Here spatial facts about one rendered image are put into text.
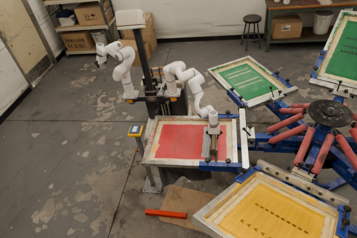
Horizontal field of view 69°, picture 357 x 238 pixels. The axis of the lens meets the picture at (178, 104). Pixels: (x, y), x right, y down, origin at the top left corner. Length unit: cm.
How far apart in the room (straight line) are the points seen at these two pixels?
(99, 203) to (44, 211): 64
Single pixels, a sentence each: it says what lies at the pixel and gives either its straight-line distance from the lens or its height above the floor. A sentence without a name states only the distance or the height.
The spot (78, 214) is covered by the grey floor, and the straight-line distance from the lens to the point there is 340.
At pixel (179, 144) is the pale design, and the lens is 233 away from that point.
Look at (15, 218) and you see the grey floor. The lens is 380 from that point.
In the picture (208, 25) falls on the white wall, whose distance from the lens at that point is 584.
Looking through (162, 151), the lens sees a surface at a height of 96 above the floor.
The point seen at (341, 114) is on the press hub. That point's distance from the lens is 221.
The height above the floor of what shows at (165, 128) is 96.
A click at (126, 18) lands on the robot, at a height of 198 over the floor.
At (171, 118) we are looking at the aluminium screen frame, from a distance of 253.
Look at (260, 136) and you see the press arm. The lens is 227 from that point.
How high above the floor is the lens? 270
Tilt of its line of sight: 40 degrees down
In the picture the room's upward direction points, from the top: 9 degrees counter-clockwise
